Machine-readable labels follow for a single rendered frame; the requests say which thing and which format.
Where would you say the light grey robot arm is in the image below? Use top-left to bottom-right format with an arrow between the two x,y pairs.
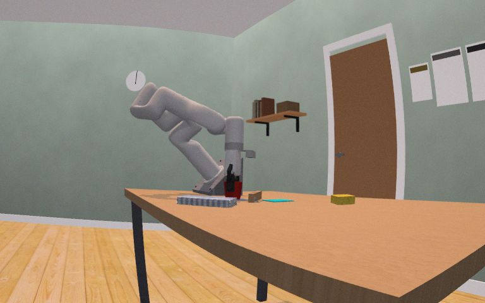
130,83 -> 256,184

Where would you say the dark red cup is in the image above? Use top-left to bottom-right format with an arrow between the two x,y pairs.
224,181 -> 243,199

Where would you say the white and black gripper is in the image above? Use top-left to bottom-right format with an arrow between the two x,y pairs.
224,150 -> 243,192

